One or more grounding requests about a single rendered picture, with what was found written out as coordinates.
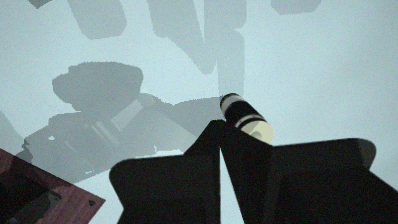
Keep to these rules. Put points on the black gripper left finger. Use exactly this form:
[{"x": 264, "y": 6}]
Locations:
[{"x": 196, "y": 173}]

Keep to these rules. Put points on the black and silver battery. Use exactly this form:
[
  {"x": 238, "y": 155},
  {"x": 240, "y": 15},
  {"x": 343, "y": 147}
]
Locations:
[{"x": 239, "y": 113}]

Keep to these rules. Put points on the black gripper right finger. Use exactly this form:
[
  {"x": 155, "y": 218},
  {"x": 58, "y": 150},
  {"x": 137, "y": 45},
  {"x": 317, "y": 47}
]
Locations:
[{"x": 256, "y": 168}]

